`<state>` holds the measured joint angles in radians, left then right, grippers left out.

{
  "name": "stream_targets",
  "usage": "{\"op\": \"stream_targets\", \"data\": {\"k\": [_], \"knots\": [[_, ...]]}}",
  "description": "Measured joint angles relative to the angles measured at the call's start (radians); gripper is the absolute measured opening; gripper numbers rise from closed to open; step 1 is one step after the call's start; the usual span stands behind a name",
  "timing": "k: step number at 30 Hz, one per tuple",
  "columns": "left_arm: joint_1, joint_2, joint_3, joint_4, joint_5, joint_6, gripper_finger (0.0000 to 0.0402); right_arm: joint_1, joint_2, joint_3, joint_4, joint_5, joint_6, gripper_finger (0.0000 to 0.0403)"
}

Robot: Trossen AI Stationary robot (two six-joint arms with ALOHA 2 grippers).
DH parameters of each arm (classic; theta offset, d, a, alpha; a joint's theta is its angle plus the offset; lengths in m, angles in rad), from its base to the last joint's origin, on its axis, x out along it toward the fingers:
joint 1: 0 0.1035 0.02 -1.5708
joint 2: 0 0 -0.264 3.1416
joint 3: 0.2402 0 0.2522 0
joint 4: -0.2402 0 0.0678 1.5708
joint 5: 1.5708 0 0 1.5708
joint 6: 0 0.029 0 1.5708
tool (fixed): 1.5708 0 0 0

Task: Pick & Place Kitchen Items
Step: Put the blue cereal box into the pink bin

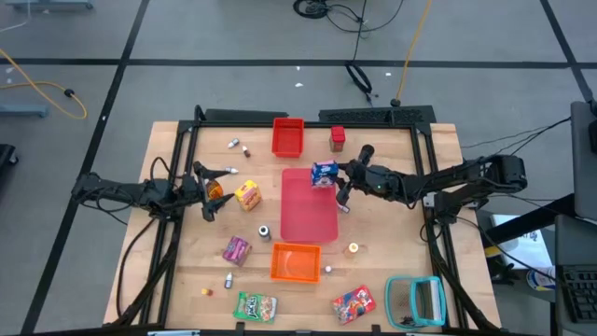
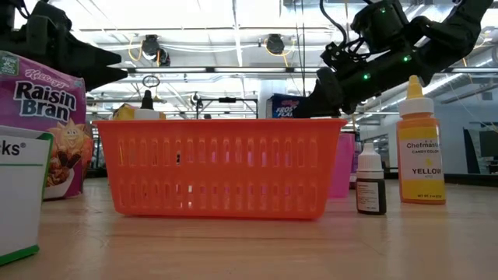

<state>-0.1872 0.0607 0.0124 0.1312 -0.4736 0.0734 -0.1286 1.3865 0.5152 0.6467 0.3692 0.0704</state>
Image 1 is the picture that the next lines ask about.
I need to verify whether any blue mini cereal box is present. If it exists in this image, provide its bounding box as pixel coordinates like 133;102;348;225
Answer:
311;160;340;189

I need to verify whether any translucent pink plastic tray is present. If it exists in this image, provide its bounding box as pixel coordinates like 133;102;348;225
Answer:
280;167;340;245

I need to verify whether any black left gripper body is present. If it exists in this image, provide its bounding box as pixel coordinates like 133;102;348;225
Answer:
179;161;216;223

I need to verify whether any white round container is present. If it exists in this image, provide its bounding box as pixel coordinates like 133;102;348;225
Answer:
525;266;557;291

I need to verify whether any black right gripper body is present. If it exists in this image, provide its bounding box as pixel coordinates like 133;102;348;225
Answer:
339;144;391;205

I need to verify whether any yellow floor cable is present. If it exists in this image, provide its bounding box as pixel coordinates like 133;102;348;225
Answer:
0;49;89;120

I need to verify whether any grey laptop with keyboard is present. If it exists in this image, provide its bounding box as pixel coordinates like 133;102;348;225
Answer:
553;214;597;336

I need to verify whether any grey furniture foot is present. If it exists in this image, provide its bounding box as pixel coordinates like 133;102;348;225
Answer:
5;0;94;11
0;103;50;119

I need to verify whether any black vented box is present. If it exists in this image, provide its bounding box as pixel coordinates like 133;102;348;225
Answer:
318;105;437;125

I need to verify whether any black coiled floor cable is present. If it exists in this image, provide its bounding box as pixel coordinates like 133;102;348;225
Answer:
292;0;406;35

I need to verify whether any flat black box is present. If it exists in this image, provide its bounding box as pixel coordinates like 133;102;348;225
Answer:
203;108;289;123

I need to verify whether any green candy bag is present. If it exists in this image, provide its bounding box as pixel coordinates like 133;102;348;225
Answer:
232;291;278;325

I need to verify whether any white paper sheet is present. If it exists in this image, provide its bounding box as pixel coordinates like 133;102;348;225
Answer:
488;213;555;271

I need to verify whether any orange plastic slotted basket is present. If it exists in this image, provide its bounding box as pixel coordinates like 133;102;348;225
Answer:
270;242;323;285

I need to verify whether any small red plastic basket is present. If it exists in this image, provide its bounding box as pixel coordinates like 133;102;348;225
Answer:
271;117;305;159

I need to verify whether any yellow hanging cable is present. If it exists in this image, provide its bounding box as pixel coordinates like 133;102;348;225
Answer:
395;0;434;107

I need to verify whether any red candy bag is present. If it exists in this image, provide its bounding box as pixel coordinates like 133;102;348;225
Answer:
330;285;377;326

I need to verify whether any teal mesh wire basket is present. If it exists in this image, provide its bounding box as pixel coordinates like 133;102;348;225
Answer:
384;274;448;331

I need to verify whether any black desk bar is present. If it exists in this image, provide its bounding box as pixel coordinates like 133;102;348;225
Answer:
484;193;576;245

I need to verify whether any black floor object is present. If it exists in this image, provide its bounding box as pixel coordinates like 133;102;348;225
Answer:
0;143;20;170

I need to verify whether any orange snack packet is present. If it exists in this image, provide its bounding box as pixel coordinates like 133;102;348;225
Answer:
328;125;347;153

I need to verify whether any black looped floor cable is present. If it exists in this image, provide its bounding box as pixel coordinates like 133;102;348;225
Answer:
343;0;380;107

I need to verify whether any yellow mini cereal box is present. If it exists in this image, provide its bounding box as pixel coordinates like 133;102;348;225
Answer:
233;179;263;213

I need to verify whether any grey monitor back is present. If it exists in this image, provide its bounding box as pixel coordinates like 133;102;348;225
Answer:
570;100;597;220

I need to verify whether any black metal table frame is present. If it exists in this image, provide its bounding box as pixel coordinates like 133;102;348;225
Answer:
114;119;503;335

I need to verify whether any purple Raisin Bran box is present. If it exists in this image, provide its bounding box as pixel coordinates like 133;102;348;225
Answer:
222;235;253;268

